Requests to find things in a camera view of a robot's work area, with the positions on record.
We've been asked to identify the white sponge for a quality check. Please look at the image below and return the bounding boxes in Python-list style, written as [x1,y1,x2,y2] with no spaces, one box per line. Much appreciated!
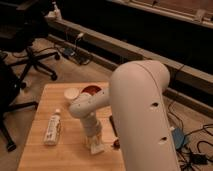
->
[90,143,105,155]

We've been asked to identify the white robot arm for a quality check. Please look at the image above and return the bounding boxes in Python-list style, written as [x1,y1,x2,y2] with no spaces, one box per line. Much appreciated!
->
[69,60,181,171]

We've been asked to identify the black remote control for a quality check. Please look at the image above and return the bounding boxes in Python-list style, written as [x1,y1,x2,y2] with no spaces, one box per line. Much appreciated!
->
[109,115,117,137]

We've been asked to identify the white plastic bottle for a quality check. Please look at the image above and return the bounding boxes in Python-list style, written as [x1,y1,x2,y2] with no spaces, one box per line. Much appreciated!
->
[44,109,61,146]

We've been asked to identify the red bowl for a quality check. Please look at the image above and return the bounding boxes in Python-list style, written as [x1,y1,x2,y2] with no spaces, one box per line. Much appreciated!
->
[83,85,101,95]

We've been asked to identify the white paper cup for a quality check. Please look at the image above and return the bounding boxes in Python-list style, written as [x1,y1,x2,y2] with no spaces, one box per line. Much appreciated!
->
[64,88,80,103]

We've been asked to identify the blue power box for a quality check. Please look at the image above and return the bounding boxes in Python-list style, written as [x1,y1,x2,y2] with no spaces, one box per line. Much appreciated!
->
[172,128,189,150]

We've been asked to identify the black office chair left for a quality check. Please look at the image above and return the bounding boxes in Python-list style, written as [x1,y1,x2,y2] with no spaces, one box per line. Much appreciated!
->
[0,56,38,152]

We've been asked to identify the black office chair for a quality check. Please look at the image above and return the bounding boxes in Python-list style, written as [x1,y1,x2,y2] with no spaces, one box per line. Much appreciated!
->
[0,56,38,152]
[0,0,60,80]

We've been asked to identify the white spray bottle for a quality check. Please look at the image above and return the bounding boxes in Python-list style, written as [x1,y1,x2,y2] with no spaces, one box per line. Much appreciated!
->
[52,1,62,20]

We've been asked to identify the black floor cables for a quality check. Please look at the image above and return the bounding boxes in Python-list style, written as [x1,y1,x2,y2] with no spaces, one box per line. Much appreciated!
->
[163,96,213,171]

